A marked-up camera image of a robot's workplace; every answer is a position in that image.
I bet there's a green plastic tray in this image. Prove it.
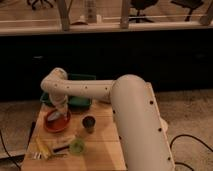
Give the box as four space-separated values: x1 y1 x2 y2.
40 73 96 109

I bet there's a black chair base left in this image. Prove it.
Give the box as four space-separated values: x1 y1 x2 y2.
26 0 54 11

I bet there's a silver fork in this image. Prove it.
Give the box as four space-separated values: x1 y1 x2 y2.
28 152 66 160

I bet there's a wooden handled knife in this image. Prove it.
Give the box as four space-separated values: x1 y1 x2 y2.
50 134 76 153

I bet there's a black cable right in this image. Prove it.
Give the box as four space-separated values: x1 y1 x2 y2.
169 133 213 171

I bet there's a black chair right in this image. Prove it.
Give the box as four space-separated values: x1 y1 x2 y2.
171 0 204 21

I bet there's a black office chair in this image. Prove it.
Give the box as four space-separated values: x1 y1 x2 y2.
129 0 158 23

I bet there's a small metal cup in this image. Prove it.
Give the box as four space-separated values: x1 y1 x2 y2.
82 116 96 133

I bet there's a red bowl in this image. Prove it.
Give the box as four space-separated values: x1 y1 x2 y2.
43 109 71 133

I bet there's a black cable left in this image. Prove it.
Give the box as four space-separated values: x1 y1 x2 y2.
0 129 22 171

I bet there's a green plastic cup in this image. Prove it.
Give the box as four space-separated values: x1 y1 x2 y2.
69 138 85 155

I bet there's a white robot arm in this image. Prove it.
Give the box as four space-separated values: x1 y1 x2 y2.
41 68 175 171

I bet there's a black cable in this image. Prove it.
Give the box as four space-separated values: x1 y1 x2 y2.
0 129 22 171
169 133 213 171

